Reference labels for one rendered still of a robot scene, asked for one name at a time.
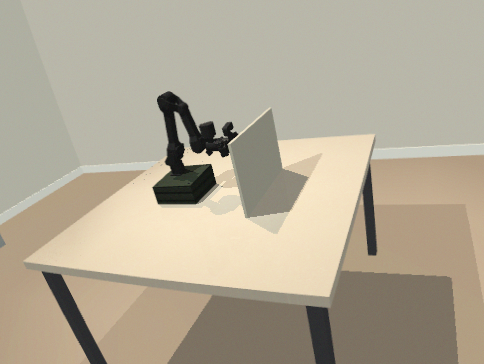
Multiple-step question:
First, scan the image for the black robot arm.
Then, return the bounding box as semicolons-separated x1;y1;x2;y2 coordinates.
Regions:
157;91;229;176

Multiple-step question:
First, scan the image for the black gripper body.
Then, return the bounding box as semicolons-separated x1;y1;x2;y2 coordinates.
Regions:
215;122;234;151

